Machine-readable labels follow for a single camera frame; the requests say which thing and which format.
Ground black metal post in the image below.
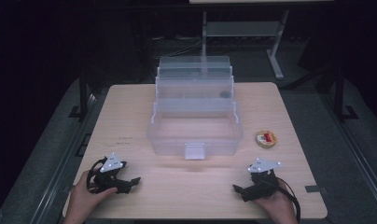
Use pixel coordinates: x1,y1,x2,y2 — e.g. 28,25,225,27
68,66,96,122
316,63,359,123

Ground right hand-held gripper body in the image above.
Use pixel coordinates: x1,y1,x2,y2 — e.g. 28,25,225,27
241,157,283,203

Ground aluminium rail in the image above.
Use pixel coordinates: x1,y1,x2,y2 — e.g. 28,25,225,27
29,91,99,224
321,91,377,216

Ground clear plastic tiered storage box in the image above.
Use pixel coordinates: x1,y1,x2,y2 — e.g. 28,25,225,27
147,55,244,161

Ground person's left hand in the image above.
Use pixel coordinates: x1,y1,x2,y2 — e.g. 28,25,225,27
69,170,119,219

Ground grey metal stand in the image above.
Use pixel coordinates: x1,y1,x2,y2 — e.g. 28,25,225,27
201,9,291,80

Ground grey table clamp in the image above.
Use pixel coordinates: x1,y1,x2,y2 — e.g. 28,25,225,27
304,184,322,194

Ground person's right hand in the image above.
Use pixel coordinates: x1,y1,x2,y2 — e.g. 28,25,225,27
252,178,299,222

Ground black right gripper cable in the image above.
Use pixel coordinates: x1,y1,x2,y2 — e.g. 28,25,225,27
274,176,302,224

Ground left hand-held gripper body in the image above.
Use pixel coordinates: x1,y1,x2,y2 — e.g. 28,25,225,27
89,151,133,195

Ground cables on floor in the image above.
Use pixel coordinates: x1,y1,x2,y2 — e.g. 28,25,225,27
150,35,204,60

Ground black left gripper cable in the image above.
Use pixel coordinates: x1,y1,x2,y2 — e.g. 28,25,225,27
86,157,108,194

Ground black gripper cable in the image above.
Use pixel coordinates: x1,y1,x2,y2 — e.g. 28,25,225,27
274,176,302,224
86,157,108,194

